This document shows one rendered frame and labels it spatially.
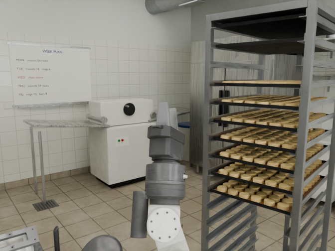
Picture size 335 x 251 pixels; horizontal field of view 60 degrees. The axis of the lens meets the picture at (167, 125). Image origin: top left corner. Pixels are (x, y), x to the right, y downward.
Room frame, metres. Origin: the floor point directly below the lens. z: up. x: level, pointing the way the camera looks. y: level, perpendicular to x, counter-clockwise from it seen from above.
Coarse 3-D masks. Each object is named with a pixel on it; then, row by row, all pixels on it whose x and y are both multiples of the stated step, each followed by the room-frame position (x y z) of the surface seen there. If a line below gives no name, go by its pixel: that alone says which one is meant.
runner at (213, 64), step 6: (210, 66) 1.41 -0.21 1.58; (216, 66) 1.45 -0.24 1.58; (222, 66) 1.50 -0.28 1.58; (228, 66) 1.54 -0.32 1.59; (234, 66) 1.59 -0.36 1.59; (240, 66) 1.64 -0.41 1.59; (246, 66) 1.70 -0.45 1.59; (252, 66) 1.76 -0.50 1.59; (258, 66) 1.82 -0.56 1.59; (264, 66) 1.89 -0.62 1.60
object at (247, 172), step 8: (320, 160) 1.60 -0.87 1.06; (224, 168) 1.47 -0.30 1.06; (232, 168) 1.45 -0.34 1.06; (240, 168) 1.47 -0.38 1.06; (248, 168) 1.45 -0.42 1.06; (256, 168) 1.45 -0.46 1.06; (264, 168) 1.46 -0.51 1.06; (312, 168) 1.46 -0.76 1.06; (232, 176) 1.37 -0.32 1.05; (240, 176) 1.38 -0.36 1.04; (248, 176) 1.33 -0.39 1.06; (256, 176) 1.38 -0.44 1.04; (264, 176) 1.33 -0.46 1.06; (272, 176) 1.37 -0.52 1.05; (280, 176) 1.33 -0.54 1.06; (288, 176) 1.37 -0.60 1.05; (304, 176) 1.37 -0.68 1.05; (264, 184) 1.28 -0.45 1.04; (272, 184) 1.24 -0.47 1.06; (280, 184) 1.23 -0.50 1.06; (288, 184) 1.23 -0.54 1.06
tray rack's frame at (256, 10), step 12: (300, 0) 1.15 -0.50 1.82; (228, 12) 1.35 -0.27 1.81; (240, 12) 1.32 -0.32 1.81; (252, 12) 1.28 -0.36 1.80; (264, 12) 1.25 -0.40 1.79; (276, 12) 1.23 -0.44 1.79; (288, 12) 1.37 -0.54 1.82; (300, 12) 1.37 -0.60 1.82; (324, 12) 1.23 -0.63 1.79; (264, 60) 1.89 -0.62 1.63; (300, 60) 1.75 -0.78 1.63; (300, 72) 1.74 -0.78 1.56; (324, 216) 1.59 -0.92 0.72; (288, 228) 1.74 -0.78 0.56; (324, 228) 1.59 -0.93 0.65; (324, 240) 1.59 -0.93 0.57
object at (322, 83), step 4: (324, 80) 1.40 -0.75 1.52; (328, 80) 1.46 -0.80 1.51; (332, 80) 1.52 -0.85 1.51; (312, 84) 1.25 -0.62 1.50; (316, 84) 1.30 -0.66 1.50; (320, 84) 1.35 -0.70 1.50; (324, 84) 1.40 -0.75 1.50; (328, 84) 1.46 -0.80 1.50; (332, 84) 1.53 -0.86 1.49; (296, 88) 1.15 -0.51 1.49; (300, 88) 1.14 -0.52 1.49
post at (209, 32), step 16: (208, 16) 1.42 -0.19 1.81; (208, 32) 1.42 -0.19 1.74; (208, 48) 1.42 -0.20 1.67; (208, 64) 1.42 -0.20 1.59; (208, 80) 1.42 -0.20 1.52; (208, 96) 1.42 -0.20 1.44; (208, 112) 1.41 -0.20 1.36; (208, 128) 1.42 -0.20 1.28; (208, 144) 1.42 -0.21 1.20; (208, 160) 1.42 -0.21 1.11; (208, 176) 1.42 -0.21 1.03
